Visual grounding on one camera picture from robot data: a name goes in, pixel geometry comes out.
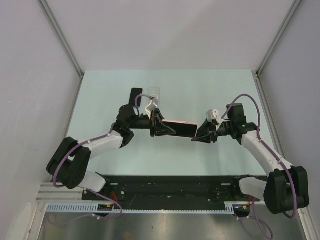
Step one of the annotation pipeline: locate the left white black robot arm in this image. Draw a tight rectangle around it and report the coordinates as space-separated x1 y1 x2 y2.
46 105 176 200

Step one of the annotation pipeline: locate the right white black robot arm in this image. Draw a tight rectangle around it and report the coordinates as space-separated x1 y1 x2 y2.
192 103 310 214

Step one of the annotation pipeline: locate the white slotted cable duct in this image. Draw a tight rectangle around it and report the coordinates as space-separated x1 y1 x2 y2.
46 202 235 215

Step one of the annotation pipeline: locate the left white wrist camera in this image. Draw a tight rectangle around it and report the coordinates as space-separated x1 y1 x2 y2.
145 94 159 118

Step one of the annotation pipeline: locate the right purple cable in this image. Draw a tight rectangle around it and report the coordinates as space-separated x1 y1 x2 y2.
221 94 298 238

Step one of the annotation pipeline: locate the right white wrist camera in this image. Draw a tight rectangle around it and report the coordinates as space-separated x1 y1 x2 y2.
206 109 225 126

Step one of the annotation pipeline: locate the pink cased phone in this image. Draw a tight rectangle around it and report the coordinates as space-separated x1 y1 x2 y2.
162 120 198 139

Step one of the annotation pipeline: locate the right aluminium corner post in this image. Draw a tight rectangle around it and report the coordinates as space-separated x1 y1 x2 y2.
255 0 305 78

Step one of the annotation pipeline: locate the left aluminium corner post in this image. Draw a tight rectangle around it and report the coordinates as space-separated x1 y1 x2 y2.
37 0 84 80

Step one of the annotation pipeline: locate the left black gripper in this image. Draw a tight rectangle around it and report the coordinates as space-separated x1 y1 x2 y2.
128 108 176 138

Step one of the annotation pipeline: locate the black phone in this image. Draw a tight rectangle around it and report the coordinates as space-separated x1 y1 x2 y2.
128 87 143 108

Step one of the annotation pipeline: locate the purple cable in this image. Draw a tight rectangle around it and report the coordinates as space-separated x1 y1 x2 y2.
221 94 298 238
47 93 156 227

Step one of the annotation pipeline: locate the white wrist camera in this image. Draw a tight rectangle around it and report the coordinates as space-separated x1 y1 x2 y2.
145 94 159 118
206 109 225 126

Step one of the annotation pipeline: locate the aluminium frame rail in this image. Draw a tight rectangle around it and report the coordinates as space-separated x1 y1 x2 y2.
36 182 310 207

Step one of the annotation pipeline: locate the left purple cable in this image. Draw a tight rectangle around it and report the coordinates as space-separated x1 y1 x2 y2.
47 93 156 227

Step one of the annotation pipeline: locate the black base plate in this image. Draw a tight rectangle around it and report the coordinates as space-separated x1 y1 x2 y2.
98 175 250 202

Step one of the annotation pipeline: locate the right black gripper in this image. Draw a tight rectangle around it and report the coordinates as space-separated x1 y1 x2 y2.
191 118 234 144

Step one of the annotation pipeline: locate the clear phone case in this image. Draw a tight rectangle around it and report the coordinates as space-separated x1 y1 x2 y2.
147 87 161 101

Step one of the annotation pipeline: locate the aluminium corner post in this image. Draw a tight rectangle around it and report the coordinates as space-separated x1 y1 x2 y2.
255 0 305 78
37 0 84 80

